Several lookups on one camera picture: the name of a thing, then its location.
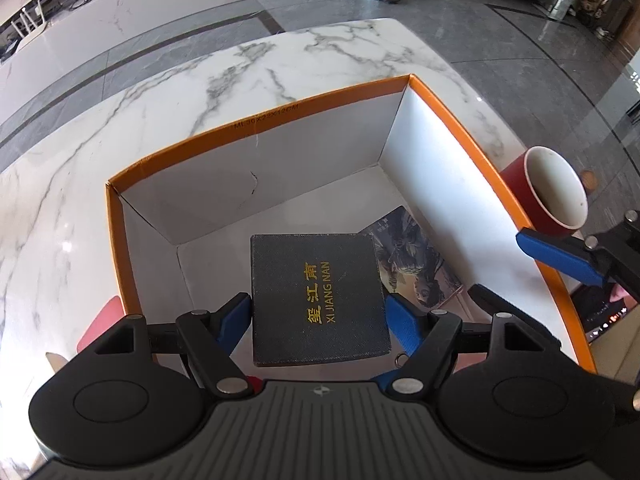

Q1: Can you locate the black square box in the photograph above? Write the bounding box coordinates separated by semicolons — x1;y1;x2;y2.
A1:
250;232;392;368

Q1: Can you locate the red mug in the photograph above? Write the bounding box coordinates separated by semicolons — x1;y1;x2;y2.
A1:
500;146;590;238

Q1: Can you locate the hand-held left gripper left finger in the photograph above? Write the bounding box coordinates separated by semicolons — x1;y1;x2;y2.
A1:
95;294;253;401

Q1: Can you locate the orange cardboard box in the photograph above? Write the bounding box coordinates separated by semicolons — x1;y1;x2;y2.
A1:
105;74;598;376

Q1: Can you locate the white router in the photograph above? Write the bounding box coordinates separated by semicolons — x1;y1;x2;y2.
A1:
12;2;48;41

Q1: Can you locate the picture printed card box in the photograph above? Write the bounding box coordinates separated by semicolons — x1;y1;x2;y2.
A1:
360;205;463;311

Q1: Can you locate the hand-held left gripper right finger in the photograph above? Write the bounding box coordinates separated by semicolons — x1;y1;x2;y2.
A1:
384;292;551;401

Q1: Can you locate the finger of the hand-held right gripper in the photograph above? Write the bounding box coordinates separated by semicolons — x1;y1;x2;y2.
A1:
516;212;640;288
469;284;640;411

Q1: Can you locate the brown bear keychain plush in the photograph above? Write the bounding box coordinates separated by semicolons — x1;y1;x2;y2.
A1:
370;352;412;395

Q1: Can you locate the pink card wallet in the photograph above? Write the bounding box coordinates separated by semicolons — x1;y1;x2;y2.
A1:
76;295;123;356

